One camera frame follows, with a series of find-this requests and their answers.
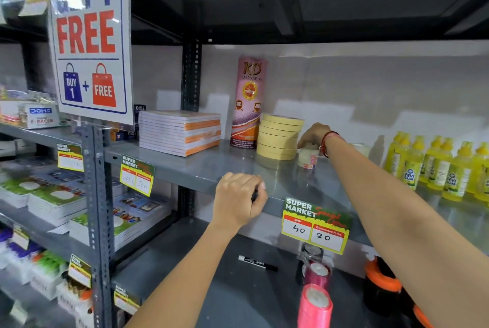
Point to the dark blue stationery boxes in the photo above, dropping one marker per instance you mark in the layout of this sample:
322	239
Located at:
128	131

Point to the person's right thumb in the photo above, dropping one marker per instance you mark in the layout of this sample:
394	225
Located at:
303	142

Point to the stack of orange-edged notebooks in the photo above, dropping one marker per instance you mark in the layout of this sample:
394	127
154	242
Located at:
179	133

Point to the person's left forearm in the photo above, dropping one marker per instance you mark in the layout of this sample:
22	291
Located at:
183	282

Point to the neon pink ribbon roll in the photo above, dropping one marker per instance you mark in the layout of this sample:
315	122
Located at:
314	308

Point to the row of yellow glue bottles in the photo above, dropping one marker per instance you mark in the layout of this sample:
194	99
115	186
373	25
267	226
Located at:
439	171

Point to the stack of green cover books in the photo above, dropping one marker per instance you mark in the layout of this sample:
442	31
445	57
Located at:
46	200

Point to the pile of orange boxes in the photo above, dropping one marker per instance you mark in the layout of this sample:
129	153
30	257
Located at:
76	299

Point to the tall pink tape tube pack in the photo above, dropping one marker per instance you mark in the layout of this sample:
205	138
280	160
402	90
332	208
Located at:
247	102

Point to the stack of masking tape rolls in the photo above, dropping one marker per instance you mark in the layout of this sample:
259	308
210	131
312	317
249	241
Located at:
278	139

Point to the stack of picture cover books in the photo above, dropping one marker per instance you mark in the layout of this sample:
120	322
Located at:
133	213

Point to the person's right hand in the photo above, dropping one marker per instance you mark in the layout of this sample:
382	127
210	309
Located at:
316	134

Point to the grey metal shelf rack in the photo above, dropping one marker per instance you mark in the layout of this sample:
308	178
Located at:
97	194
214	171

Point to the dark pink ribbon roll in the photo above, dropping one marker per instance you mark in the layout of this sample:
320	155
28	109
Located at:
317	274

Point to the black white marker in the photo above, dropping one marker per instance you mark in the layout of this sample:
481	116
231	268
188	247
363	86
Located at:
258	263

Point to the white promotional offer sign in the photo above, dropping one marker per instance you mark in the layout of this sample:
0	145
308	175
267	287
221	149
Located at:
89	41

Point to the dark ribbon spool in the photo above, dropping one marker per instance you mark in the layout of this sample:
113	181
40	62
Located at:
310	252

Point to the person's right forearm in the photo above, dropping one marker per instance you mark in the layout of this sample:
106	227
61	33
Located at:
401	232

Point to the small white glue bottle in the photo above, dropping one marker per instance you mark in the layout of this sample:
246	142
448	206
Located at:
307	159

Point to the yellow green price tag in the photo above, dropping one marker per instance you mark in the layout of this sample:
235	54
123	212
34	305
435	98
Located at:
80	271
316	226
126	300
20	238
136	176
70	158

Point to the orange ribbon roll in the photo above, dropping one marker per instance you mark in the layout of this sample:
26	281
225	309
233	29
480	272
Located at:
382	282

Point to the person's left hand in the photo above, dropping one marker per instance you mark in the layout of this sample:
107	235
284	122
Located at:
233	201

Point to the pile of green white packets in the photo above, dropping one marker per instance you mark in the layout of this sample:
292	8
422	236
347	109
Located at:
49	272

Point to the white eraser box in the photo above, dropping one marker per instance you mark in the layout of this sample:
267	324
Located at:
39	116

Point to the person's left fingers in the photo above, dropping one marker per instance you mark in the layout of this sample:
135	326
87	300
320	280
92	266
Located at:
244	182

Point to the pile of purple packets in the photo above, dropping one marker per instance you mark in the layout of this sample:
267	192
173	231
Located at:
17	253

